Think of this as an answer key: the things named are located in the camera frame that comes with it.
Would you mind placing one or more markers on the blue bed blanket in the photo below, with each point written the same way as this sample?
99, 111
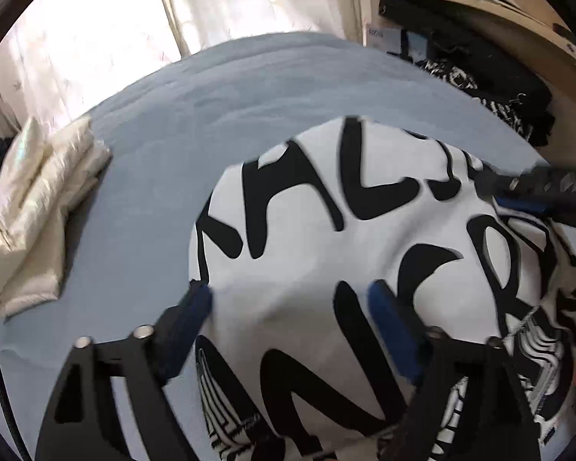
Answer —
172, 134

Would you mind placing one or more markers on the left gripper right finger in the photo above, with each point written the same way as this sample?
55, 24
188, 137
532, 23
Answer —
467, 403

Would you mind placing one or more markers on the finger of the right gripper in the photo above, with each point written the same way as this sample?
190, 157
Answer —
559, 213
539, 181

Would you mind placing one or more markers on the white floral curtain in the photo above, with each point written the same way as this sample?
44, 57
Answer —
60, 58

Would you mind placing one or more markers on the folded cream puffer jacket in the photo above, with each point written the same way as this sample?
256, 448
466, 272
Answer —
43, 177

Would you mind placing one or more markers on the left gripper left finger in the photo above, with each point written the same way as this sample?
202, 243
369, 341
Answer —
81, 420

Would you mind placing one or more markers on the black white graffiti print jacket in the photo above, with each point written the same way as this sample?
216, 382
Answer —
298, 361

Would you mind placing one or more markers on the black white patterned hanging garment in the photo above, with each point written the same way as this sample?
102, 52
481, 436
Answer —
533, 122

